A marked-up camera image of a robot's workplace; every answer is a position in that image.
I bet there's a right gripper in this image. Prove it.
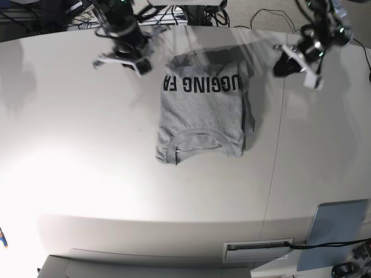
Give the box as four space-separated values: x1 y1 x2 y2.
92 25 170 75

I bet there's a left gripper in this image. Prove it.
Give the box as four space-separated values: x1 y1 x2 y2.
273 37 325 78

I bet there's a grey T-shirt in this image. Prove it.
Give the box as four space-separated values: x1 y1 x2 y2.
156 59 249 165

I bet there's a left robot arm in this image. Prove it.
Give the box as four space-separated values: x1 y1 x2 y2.
273 1 352 90

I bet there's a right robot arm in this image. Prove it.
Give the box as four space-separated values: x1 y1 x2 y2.
92 1 169 76

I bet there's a central black stand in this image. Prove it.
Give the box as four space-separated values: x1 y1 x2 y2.
178 5 225 26

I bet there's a blue-grey board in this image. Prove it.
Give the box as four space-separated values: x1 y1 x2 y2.
296 199 368 272

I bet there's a black device bottom right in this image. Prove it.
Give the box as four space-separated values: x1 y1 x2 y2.
331 262 358 278

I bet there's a blue orange tool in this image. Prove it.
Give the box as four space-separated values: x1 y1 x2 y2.
0 229 8 248

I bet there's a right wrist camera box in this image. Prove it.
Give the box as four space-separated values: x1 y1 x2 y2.
133 57 153 76

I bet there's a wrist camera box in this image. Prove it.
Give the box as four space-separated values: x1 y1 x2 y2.
133 57 153 76
304 72 323 90

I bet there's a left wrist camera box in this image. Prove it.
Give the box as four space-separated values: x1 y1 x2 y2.
304 72 323 90

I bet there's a black floor cable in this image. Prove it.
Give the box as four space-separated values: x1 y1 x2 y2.
250 8 302 33

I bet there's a white cable tray box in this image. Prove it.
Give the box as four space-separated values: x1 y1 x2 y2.
222 239 293 264

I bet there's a black cable bottom right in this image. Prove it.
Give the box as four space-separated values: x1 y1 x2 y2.
285 239 371 250

